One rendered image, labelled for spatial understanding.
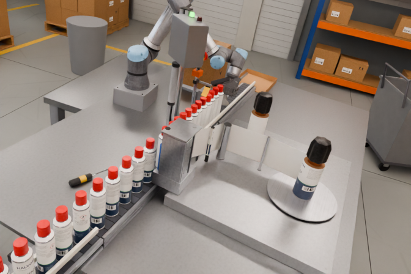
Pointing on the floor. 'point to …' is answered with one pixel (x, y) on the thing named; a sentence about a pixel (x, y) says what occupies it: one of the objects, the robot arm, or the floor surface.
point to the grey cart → (391, 121)
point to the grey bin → (86, 43)
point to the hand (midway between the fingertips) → (217, 106)
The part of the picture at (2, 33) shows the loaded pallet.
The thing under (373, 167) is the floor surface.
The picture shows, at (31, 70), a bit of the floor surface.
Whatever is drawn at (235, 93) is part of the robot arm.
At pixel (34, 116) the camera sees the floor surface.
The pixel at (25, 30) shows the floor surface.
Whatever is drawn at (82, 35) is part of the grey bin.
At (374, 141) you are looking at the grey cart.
